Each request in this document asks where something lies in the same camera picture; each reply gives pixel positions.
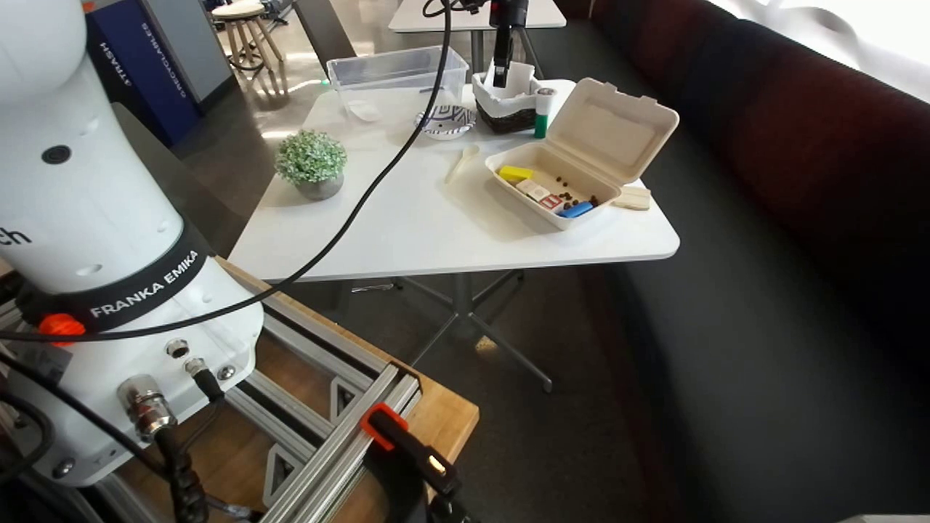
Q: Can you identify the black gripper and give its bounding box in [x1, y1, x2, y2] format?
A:
[484, 0, 532, 89]

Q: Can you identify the white cloth lined basket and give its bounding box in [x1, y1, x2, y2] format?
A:
[469, 61, 539, 135]

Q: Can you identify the white side table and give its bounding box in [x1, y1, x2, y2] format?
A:
[387, 0, 568, 39]

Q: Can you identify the patterned black white bowl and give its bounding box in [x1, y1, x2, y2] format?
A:
[424, 99, 480, 141]

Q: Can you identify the clear plastic bin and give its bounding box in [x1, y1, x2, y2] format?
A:
[324, 42, 469, 124]

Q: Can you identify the yellow block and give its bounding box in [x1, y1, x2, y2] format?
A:
[493, 161, 536, 186]

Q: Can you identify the white foam clamshell container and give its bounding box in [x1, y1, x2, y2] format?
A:
[482, 74, 682, 234]

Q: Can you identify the red white small box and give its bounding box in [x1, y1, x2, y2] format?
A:
[522, 180, 573, 211]

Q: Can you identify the blue block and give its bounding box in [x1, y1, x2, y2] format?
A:
[558, 196, 600, 221]

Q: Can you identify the tan flat piece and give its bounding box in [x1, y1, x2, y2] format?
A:
[610, 180, 657, 215]

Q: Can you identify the green potted plant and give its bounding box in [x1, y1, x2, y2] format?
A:
[276, 126, 349, 203]

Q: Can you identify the wooden stool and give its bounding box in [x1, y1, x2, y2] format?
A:
[208, 0, 294, 109]

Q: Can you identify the grey panel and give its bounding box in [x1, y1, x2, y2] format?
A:
[142, 0, 238, 106]

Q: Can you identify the dark bench sofa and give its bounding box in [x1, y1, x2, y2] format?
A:
[526, 0, 930, 523]

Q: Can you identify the wooden mounting board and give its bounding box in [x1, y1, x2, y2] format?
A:
[112, 257, 482, 523]

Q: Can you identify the dark blue box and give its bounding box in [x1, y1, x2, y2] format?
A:
[84, 0, 203, 151]

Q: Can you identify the orange black clamp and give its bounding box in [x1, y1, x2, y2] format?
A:
[356, 398, 469, 523]

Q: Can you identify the black table leg frame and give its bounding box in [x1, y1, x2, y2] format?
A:
[349, 269, 558, 395]

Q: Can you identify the aluminium profile frame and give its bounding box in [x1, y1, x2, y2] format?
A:
[218, 288, 427, 523]

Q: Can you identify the black corrugated cable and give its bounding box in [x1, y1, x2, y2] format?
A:
[112, 375, 212, 523]

